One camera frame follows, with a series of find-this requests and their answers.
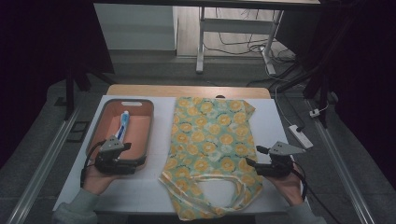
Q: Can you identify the black floor plate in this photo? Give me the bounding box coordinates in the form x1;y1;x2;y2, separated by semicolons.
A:
66;120;92;144

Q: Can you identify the yellow floral tote bag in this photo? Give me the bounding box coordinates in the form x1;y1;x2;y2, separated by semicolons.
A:
158;96;264;221

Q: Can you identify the orange bin with grey rim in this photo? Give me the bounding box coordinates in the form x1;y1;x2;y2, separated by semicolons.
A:
85;98;155;171

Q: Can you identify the person's right hand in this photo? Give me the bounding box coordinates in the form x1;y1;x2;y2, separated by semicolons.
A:
266;167;305;207

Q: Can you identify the aluminium floor rail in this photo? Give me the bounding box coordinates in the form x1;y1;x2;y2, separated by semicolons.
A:
5;104;84;224
306;99;377;224

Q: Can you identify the white power strip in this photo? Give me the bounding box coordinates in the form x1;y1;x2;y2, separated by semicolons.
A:
288;123;315;150

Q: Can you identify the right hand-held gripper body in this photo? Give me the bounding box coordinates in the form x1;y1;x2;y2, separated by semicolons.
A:
255;141;308;179

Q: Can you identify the black metal stand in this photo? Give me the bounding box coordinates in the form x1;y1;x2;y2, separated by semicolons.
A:
63;66;92;121
302;69;332;129

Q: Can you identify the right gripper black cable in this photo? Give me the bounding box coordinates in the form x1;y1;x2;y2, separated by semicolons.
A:
291;161;339;224

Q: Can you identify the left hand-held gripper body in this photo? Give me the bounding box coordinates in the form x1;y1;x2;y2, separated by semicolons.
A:
94;134;138;175

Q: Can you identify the blue and white toothpaste tube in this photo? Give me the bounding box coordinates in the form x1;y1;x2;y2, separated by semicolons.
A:
114;109;131;142

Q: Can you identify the white-legged desk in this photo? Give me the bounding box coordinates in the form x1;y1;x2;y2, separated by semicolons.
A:
92;0;322;76

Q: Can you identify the white cabinet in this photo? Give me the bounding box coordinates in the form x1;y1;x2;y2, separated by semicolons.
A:
93;3;179;52

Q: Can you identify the person's left hand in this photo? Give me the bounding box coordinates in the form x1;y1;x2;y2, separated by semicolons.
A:
81;163;121;196

